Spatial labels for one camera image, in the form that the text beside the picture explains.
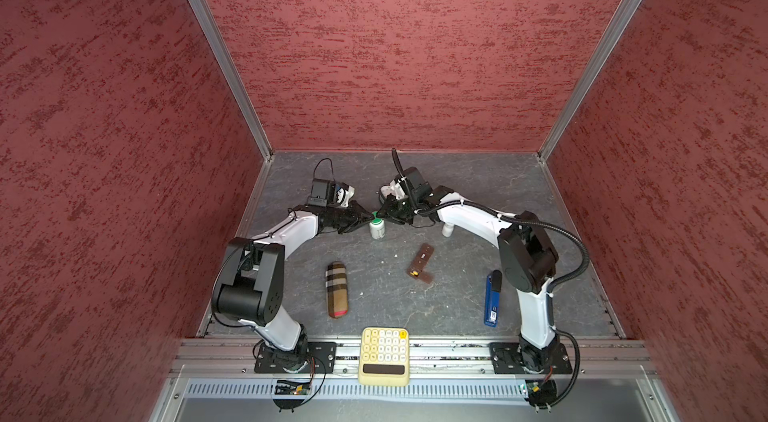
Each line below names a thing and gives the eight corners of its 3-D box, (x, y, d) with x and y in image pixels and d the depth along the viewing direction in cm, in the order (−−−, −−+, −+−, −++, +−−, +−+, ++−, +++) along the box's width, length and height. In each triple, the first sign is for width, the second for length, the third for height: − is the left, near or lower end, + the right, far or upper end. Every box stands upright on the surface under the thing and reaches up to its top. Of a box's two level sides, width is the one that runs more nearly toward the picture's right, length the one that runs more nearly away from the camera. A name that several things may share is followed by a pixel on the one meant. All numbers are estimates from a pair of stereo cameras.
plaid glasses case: (327, 318, 82) (326, 316, 79) (328, 266, 91) (326, 262, 89) (349, 315, 82) (348, 312, 80) (347, 264, 92) (346, 260, 90)
